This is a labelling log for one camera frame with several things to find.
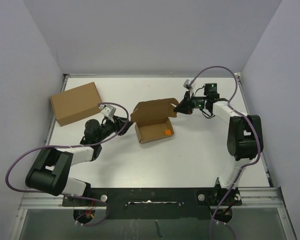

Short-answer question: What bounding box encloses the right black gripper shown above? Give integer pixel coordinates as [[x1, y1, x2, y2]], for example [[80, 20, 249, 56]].
[[173, 90, 208, 116]]

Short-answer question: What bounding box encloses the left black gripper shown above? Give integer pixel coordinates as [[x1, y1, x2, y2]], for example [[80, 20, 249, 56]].
[[96, 114, 133, 143]]

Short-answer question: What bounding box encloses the small orange cube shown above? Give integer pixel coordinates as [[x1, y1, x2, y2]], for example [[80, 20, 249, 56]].
[[164, 129, 172, 136]]

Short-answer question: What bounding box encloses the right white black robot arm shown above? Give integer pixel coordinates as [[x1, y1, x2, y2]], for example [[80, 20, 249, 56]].
[[173, 80, 263, 205]]

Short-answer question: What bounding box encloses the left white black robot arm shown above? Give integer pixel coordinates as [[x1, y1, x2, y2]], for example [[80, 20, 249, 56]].
[[25, 116, 133, 206]]

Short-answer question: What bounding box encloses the closed brown cardboard box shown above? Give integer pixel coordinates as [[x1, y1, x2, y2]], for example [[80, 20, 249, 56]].
[[50, 82, 102, 127]]

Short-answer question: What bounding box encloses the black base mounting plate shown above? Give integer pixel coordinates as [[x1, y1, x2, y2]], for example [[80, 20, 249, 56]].
[[62, 185, 242, 222]]

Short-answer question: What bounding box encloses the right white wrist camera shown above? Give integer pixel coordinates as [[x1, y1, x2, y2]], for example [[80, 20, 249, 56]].
[[183, 79, 196, 95]]

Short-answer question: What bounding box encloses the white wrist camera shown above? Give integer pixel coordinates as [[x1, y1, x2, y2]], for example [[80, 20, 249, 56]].
[[183, 79, 196, 95], [98, 104, 117, 123]]

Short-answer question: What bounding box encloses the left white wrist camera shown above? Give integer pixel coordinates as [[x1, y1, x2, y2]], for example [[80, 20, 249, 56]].
[[98, 104, 117, 123]]

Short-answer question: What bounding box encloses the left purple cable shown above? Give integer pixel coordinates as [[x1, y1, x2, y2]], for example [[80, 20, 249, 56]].
[[4, 101, 131, 227]]

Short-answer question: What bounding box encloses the purple cable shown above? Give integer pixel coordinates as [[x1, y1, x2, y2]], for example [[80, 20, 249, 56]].
[[187, 65, 263, 240], [4, 101, 131, 227]]

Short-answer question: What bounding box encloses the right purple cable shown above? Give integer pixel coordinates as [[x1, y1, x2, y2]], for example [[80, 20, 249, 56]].
[[187, 65, 263, 240]]

